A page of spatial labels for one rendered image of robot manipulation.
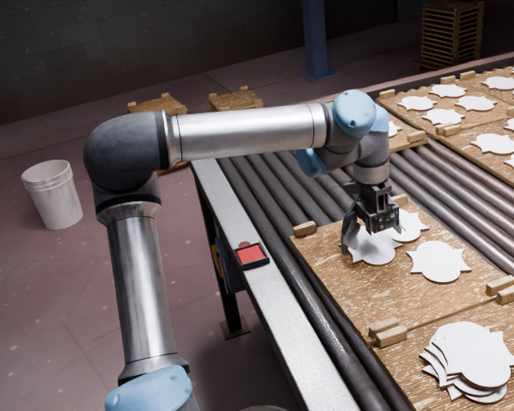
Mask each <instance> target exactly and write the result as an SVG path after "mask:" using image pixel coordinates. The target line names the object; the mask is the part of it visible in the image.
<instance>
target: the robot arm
mask: <svg viewBox="0 0 514 411"><path fill-rule="evenodd" d="M389 131H390V128H389V123H388V113H387V111H386V109H385V108H383V107H380V106H379V105H376V104H374V101H373V100H372V99H371V98H370V97H369V96H368V95H367V94H366V93H364V92H362V91H357V90H350V91H345V92H343V93H342V94H341V95H339V96H338V97H337V98H336V99H335V100H334V102H329V103H319V104H300V105H291V106H281V107H271V108H253V109H243V110H234V111H224V112H215V113H197V114H187V115H178V116H171V115H170V114H169V113H167V112H166V111H164V110H157V111H148V112H141V113H131V114H127V115H123V116H120V117H115V118H113V119H110V120H108V121H106V122H104V123H102V124H101V125H99V126H98V127H96V128H95V129H94V130H93V131H92V132H91V134H90V135H89V137H88V139H87V141H86V143H85V146H84V149H83V161H84V165H85V167H86V171H87V173H88V174H89V177H90V179H91V185H92V190H93V196H94V203H95V213H96V219H97V221H98V222H100V223H102V224H103V225H104V226H105V227H106V228H107V232H108V238H109V249H110V255H111V262H112V268H113V279H114V285H115V291H116V298H117V309H118V315H119V321H120V327H121V334H122V345H123V351H124V357H125V364H126V365H125V368H124V370H123V371H122V372H121V374H120V375H119V376H118V378H117V383H118V387H117V388H116V389H114V390H112V391H111V392H109V393H108V395H107V396H106V398H105V401H104V406H105V409H106V411H200V409H199V407H198V404H197V401H196V398H195V395H194V393H193V385H192V379H191V374H190V370H189V365H188V362H187V361H186V360H184V359H183V358H181V357H180V356H179V355H178V352H177V347H176V342H175V333H174V328H173V323H172V318H171V309H170V303H169V298H168V293H167V287H166V278H165V273H164V268H163V263H162V254H161V249H160V243H159V238H158V233H157V224H156V219H157V217H158V216H159V214H160V213H161V212H162V202H161V196H160V191H159V187H158V179H157V171H158V170H169V169H171V168H172V167H173V165H174V164H175V163H176V162H180V161H195V160H202V159H211V158H219V157H234V156H241V155H250V154H257V153H266V152H280V151H288V150H296V157H297V161H298V163H299V166H300V168H301V170H302V171H303V172H304V173H305V174H306V175H307V176H308V177H309V178H315V177H317V176H320V175H327V173H329V172H331V171H333V170H337V169H338V168H341V167H343V166H346V165H348V164H351V163H352V167H353V176H354V178H355V179H352V180H351V181H350V182H349V183H346V184H345V185H344V189H345V192H346V193H347V194H359V197H356V198H355V201H354V202H353V203H352V205H351V207H350V209H349V210H348V212H347V213H346V214H345V216H344V218H343V225H342V230H341V232H342V234H341V251H342V254H343V255H345V254H346V252H347V250H348V247H350V248H351V249H353V250H356V249H357V248H358V246H359V240H358V237H357V235H358V233H359V231H360V229H361V224H360V223H359V222H357V219H358V218H359V219H362V221H363V222H364V223H365V224H366V231H367V232H368V233H369V234H370V235H371V236H372V233H374V234H375V233H378V232H381V231H384V230H387V229H389V228H394V229H395V230H396V231H397V232H398V233H399V234H400V235H401V229H403V230H404V231H406V229H405V228H404V227H403V226H402V225H401V221H400V214H399V205H398V204H396V203H395V202H394V201H393V200H392V199H391V198H390V197H389V196H388V193H389V192H391V191H392V185H391V184H389V183H388V182H389V161H390V157H389Z"/></svg>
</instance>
